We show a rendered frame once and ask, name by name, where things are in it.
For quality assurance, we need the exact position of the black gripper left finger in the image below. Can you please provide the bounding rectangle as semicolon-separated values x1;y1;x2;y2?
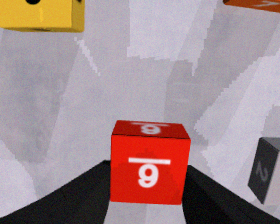
0;161;111;224

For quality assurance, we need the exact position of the yellow block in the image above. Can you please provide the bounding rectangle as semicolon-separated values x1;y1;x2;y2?
0;0;85;33

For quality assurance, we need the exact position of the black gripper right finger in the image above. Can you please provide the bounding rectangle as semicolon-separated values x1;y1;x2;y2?
181;164;280;224

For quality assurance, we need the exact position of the red number block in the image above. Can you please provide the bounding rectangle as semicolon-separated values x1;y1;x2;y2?
110;119;191;206

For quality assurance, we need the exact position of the grey block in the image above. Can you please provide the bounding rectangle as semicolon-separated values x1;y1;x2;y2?
247;137;280;206

